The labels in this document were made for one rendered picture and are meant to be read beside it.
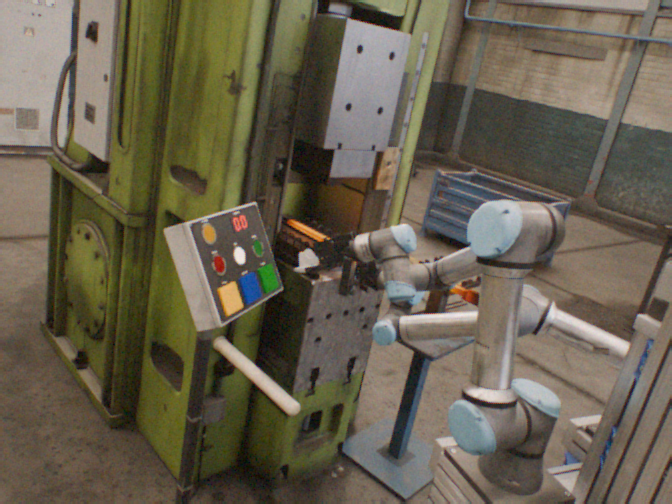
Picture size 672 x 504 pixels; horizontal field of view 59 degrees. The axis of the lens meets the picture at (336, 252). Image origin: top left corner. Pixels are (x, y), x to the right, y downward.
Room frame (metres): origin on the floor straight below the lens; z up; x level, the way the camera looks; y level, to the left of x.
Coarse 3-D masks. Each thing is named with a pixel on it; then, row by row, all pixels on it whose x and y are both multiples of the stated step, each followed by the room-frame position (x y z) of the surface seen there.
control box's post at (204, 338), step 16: (208, 336) 1.56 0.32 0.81; (208, 352) 1.56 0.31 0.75; (192, 368) 1.57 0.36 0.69; (192, 384) 1.56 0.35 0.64; (192, 400) 1.55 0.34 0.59; (192, 416) 1.54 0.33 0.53; (192, 432) 1.55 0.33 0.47; (192, 448) 1.55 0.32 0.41; (192, 464) 1.56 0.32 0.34; (176, 496) 1.56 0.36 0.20
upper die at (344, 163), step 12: (300, 144) 2.07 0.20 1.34; (312, 144) 2.03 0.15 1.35; (300, 156) 2.06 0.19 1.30; (312, 156) 2.02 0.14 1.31; (324, 156) 1.98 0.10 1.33; (336, 156) 1.96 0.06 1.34; (348, 156) 1.99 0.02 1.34; (360, 156) 2.03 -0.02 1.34; (372, 156) 2.08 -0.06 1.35; (312, 168) 2.01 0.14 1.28; (324, 168) 1.97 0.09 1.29; (336, 168) 1.96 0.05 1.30; (348, 168) 2.00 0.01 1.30; (360, 168) 2.04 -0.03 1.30; (372, 168) 2.09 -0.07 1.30
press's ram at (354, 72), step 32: (320, 32) 1.99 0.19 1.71; (352, 32) 1.93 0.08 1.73; (384, 32) 2.03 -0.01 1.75; (320, 64) 1.97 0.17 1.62; (352, 64) 1.95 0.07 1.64; (384, 64) 2.05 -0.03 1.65; (320, 96) 1.95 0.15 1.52; (352, 96) 1.97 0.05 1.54; (384, 96) 2.07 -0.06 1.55; (320, 128) 1.93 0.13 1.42; (352, 128) 1.99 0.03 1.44; (384, 128) 2.10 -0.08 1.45
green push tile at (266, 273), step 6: (270, 264) 1.64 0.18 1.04; (258, 270) 1.58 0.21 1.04; (264, 270) 1.60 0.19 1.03; (270, 270) 1.63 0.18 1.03; (264, 276) 1.59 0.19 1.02; (270, 276) 1.62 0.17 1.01; (264, 282) 1.58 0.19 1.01; (270, 282) 1.61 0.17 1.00; (276, 282) 1.63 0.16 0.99; (264, 288) 1.57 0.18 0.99; (270, 288) 1.59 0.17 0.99
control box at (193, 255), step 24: (216, 216) 1.51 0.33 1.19; (168, 240) 1.41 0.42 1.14; (192, 240) 1.39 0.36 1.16; (216, 240) 1.47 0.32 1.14; (240, 240) 1.57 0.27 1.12; (264, 240) 1.67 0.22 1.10; (192, 264) 1.38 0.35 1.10; (240, 264) 1.52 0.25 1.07; (264, 264) 1.63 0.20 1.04; (192, 288) 1.38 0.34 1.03; (216, 288) 1.39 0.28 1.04; (240, 288) 1.48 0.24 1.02; (192, 312) 1.38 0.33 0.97; (216, 312) 1.36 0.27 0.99; (240, 312) 1.44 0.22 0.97
